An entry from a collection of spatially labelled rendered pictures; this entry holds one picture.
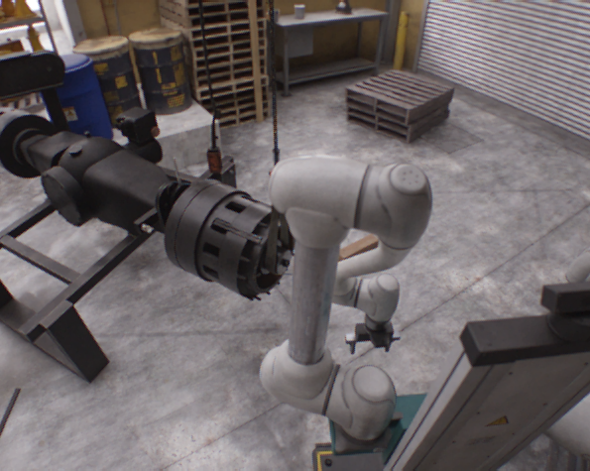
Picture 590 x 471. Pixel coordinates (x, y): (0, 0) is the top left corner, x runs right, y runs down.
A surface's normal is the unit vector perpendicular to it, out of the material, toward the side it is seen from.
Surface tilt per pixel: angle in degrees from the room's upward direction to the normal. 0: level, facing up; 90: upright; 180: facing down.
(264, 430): 0
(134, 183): 27
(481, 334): 0
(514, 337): 0
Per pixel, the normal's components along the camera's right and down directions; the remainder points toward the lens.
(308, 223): -0.40, 0.54
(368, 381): 0.11, -0.72
